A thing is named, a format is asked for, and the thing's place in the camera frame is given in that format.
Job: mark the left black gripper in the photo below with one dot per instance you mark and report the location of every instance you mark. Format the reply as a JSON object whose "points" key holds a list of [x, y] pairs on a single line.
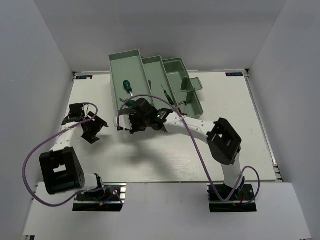
{"points": [[98, 123]]}

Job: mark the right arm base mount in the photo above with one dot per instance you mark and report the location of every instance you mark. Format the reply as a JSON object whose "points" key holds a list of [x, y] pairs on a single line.
{"points": [[240, 202]]}

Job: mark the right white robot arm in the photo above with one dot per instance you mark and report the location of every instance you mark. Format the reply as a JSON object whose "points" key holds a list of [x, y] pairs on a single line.
{"points": [[222, 139]]}

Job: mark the green plastic toolbox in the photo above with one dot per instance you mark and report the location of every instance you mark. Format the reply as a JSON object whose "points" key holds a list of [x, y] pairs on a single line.
{"points": [[171, 73]]}

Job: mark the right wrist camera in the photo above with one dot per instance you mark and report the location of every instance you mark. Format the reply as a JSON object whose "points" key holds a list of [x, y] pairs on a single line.
{"points": [[115, 122]]}

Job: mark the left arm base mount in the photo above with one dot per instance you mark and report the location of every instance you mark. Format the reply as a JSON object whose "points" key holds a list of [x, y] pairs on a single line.
{"points": [[106, 200]]}

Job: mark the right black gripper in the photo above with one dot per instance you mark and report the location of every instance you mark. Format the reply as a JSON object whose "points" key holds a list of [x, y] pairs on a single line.
{"points": [[130, 125]]}

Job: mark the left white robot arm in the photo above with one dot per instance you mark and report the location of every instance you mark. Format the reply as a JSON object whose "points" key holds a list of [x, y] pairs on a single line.
{"points": [[61, 169]]}

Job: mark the green stubby screwdriver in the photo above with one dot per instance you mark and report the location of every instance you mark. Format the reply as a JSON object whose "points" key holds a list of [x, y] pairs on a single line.
{"points": [[127, 102], [127, 87]]}

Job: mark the dark green slim screwdriver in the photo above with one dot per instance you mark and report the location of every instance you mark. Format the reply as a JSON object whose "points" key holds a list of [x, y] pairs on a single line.
{"points": [[169, 99]]}

